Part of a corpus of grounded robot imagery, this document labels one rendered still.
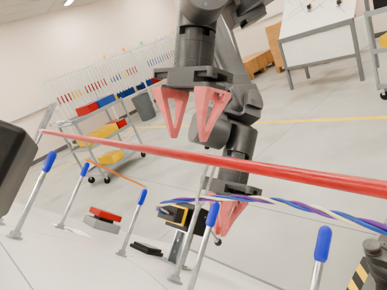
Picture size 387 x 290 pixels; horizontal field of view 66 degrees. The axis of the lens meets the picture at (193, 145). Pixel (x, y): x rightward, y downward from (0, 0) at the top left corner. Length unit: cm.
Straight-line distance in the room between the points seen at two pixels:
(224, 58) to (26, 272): 51
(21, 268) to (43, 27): 881
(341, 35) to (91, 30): 669
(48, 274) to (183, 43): 31
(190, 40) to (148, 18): 996
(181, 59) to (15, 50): 833
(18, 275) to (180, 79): 29
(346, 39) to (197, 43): 444
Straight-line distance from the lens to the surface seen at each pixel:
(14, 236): 32
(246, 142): 55
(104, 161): 461
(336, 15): 492
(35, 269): 25
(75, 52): 905
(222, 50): 64
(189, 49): 42
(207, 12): 37
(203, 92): 39
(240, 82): 60
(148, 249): 49
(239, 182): 54
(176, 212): 41
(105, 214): 61
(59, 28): 909
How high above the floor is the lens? 135
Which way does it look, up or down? 18 degrees down
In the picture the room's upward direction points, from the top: 22 degrees counter-clockwise
